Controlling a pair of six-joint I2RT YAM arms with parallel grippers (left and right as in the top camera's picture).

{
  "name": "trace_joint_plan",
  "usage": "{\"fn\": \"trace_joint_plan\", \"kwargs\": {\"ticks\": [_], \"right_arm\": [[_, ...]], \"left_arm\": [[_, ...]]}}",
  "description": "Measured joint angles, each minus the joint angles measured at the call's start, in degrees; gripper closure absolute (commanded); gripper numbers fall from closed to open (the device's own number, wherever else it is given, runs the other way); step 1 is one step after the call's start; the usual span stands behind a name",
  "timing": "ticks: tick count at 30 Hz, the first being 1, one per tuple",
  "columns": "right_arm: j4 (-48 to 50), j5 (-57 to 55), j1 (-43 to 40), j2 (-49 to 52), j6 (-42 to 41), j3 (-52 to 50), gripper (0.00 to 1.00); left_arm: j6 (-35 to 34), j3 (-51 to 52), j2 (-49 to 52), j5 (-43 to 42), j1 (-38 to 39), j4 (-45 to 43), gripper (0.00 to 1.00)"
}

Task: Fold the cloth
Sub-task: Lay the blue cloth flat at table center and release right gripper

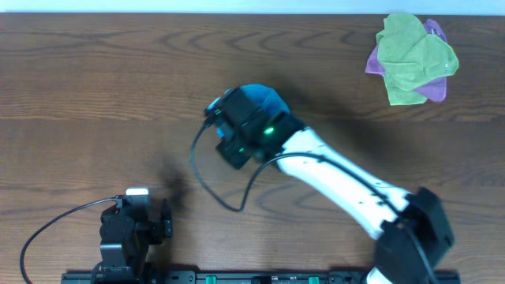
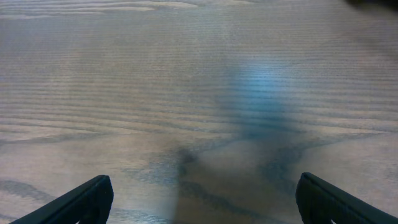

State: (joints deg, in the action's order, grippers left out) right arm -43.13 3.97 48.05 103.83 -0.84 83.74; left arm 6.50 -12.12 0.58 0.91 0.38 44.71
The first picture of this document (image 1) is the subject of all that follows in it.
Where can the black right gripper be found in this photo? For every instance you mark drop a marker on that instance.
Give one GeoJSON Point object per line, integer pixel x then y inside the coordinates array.
{"type": "Point", "coordinates": [224, 151]}

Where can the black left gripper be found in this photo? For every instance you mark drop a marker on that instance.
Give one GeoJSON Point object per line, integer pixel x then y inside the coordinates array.
{"type": "Point", "coordinates": [158, 227]}

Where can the blue microfiber cloth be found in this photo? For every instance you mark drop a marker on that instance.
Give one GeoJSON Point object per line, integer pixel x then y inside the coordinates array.
{"type": "Point", "coordinates": [265, 97]}

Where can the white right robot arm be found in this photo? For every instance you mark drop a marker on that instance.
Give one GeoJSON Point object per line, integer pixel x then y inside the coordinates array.
{"type": "Point", "coordinates": [411, 230]}

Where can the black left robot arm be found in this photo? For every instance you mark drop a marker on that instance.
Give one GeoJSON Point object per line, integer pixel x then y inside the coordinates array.
{"type": "Point", "coordinates": [123, 262]}

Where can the green microfiber cloth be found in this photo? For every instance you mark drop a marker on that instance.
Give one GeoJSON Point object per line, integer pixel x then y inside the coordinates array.
{"type": "Point", "coordinates": [410, 56]}

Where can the purple microfiber cloth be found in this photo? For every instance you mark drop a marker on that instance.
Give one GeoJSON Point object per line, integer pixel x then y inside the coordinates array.
{"type": "Point", "coordinates": [435, 90]}

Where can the black mounting rail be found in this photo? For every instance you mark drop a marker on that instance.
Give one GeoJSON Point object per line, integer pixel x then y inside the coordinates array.
{"type": "Point", "coordinates": [192, 277]}

